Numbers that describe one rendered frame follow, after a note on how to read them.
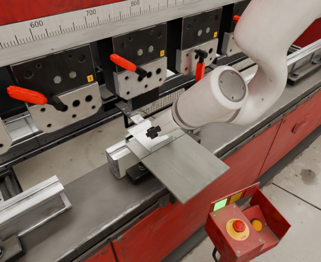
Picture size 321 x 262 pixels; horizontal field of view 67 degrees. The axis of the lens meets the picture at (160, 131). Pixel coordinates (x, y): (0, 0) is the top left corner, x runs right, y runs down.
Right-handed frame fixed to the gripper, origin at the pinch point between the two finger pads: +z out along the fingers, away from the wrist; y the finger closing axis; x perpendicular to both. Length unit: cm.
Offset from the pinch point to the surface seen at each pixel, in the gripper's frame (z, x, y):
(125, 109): 18.3, -12.5, -1.1
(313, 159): 71, 81, -150
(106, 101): 21.1, -18.6, 2.8
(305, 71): 13, 9, -99
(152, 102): 3.3, -8.4, -4.0
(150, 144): 6.0, 2.6, 2.4
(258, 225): 6.2, 45.3, -18.8
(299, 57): 11, 2, -97
